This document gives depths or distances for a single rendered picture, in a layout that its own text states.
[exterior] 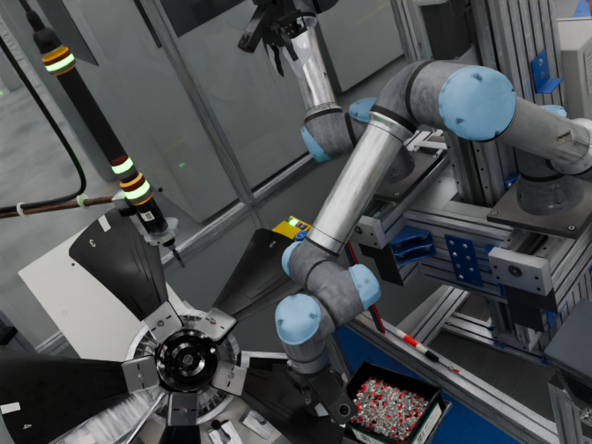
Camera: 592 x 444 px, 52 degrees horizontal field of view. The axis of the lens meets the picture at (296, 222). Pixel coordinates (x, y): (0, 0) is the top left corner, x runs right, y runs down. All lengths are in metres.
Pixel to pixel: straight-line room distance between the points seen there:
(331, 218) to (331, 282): 0.13
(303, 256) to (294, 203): 1.05
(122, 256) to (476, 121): 0.75
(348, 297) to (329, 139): 0.78
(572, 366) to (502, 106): 0.42
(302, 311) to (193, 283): 1.10
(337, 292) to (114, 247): 0.51
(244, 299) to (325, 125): 0.64
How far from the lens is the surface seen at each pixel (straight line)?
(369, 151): 1.13
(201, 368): 1.23
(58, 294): 1.55
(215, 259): 2.08
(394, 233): 1.81
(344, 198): 1.13
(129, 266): 1.31
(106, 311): 1.53
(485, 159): 1.70
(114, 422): 1.40
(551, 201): 1.52
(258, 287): 1.31
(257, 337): 2.31
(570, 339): 0.99
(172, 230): 1.13
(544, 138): 1.22
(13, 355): 1.27
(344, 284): 1.05
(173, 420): 1.27
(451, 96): 1.03
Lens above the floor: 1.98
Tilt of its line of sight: 32 degrees down
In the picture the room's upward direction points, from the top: 24 degrees counter-clockwise
